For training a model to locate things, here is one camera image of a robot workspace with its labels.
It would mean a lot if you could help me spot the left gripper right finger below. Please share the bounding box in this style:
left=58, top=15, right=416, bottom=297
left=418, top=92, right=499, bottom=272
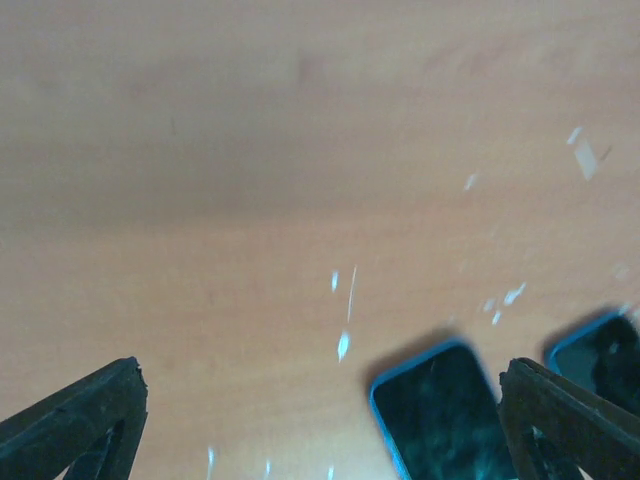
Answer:
left=498, top=357, right=639, bottom=479

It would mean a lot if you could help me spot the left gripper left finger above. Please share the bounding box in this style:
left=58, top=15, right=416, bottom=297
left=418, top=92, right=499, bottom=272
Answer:
left=1, top=357, right=148, bottom=479

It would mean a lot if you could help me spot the black smartphone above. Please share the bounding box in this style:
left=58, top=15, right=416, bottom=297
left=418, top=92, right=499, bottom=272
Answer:
left=543, top=308, right=639, bottom=416

